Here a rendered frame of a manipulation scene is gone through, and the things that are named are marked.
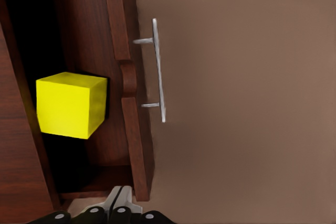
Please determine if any silver bar drawer handle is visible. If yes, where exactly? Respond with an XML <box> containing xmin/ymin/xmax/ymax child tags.
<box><xmin>133</xmin><ymin>18</ymin><xmax>166</xmax><ymax>123</ymax></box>

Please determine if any yellow cube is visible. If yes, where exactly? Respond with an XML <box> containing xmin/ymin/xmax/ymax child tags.
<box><xmin>35</xmin><ymin>71</ymin><xmax>108</xmax><ymax>140</ymax></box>

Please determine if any dark wood cabinet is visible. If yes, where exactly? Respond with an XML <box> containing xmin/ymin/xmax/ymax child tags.
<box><xmin>0</xmin><ymin>0</ymin><xmax>64</xmax><ymax>224</ymax></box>

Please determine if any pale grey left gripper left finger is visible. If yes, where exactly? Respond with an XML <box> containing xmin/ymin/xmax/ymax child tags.
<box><xmin>28</xmin><ymin>185</ymin><xmax>122</xmax><ymax>224</ymax></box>

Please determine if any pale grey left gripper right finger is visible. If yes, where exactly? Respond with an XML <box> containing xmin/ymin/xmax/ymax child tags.
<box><xmin>108</xmin><ymin>185</ymin><xmax>175</xmax><ymax>224</ymax></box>

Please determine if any dark wood drawer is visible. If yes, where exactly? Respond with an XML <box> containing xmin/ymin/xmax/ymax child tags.
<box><xmin>48</xmin><ymin>0</ymin><xmax>156</xmax><ymax>201</ymax></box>

